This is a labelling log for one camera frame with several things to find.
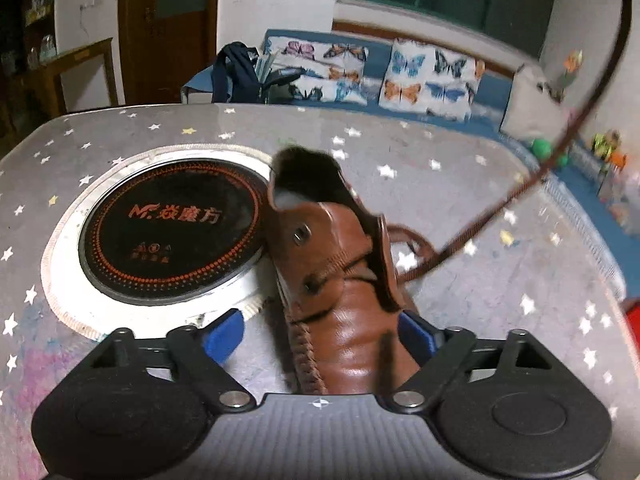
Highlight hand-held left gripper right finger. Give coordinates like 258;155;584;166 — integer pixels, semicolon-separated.
392;310;551;415

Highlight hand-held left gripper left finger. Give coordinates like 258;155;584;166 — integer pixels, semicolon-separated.
87;308;253;415

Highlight brown leather shoe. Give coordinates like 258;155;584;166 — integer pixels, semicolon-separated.
262;145;436;396

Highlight brown shoelace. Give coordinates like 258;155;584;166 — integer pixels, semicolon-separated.
382;0;633;286

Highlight round black induction cooktop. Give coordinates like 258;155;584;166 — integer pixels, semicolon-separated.
42;145;281;341

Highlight green bowl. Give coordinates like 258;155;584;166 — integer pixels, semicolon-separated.
531;137;570;168

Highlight clear plastic storage box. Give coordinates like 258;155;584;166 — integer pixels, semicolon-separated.
597;160;640;236

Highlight blue sofa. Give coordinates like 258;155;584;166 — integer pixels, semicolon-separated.
180;27;640;241

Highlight butterfly print cushion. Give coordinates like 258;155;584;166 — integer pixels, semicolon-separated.
265;35;368;106
378;37;486;121

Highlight beige pillow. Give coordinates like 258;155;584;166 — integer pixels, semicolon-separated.
500;62;576;143

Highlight dark blue backpack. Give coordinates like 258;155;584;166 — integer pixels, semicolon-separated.
210;42;301;106

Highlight teddy bear with yellow vest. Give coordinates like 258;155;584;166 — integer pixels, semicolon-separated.
590;130;621;161

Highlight upright books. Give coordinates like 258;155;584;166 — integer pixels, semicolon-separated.
255;52;281;83

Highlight panda plush toy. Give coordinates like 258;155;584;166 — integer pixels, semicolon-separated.
537;77;566;101

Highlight brown wooden door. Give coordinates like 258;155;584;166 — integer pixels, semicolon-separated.
117;0;221;108

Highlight artificial flower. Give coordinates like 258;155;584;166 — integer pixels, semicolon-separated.
560;49;585;86

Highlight wooden desk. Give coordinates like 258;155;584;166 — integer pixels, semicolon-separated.
0;37;118;156

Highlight dark wooden shelf cabinet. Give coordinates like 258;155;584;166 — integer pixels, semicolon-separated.
0;0;58;126

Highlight brown wooden wall rail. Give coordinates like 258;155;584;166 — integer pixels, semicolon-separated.
332;19;518;78

